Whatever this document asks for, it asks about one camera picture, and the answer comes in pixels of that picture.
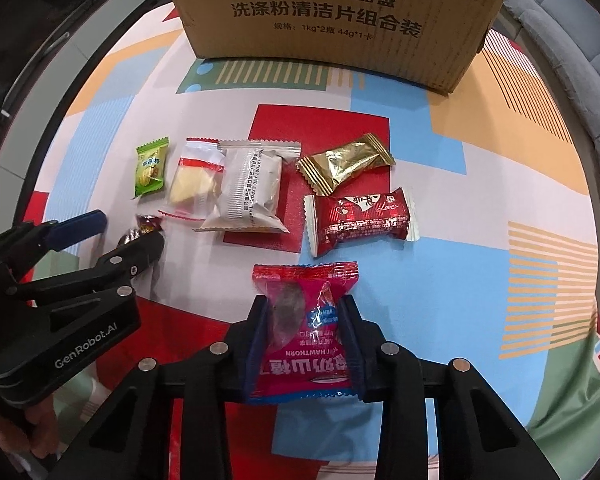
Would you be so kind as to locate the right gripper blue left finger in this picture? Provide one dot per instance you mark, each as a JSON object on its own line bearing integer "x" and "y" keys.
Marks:
{"x": 257, "y": 338}

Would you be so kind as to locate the brown cardboard box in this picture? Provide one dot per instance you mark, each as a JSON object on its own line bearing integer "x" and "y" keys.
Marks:
{"x": 429, "y": 42}

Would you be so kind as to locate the brown twisted candy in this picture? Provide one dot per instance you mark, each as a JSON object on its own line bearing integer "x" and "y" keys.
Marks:
{"x": 144, "y": 224}

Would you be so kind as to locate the red hawthorn snack packet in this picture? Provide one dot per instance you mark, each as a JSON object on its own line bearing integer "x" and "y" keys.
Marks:
{"x": 302, "y": 354}

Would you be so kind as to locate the person's left hand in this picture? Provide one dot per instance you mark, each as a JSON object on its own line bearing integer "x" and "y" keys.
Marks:
{"x": 41, "y": 441}

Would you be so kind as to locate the gold foil packet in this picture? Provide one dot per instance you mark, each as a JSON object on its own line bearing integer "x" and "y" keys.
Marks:
{"x": 327, "y": 170}

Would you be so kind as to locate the small green candy packet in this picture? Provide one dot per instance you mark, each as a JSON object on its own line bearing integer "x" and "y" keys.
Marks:
{"x": 149, "y": 170}

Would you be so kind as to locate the clear packet yellow cake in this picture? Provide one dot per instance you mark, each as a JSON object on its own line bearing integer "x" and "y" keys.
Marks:
{"x": 197, "y": 180}

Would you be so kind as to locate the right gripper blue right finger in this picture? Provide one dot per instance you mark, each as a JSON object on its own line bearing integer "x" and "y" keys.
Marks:
{"x": 350, "y": 330}

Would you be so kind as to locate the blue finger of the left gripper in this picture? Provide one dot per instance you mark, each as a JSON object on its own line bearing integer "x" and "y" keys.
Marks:
{"x": 65, "y": 234}
{"x": 133, "y": 258}

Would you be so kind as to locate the grey sectional sofa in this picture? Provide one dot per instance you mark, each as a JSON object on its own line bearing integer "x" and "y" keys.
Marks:
{"x": 566, "y": 34}

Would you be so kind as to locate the white pastry packet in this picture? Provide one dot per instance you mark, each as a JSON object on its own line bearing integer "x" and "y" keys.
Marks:
{"x": 249, "y": 190}

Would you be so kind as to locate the colourful patterned tablecloth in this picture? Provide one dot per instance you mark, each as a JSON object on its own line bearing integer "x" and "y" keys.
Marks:
{"x": 479, "y": 241}

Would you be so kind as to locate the dark red snack packet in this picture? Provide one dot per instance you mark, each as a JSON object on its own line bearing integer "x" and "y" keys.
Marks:
{"x": 333, "y": 220}

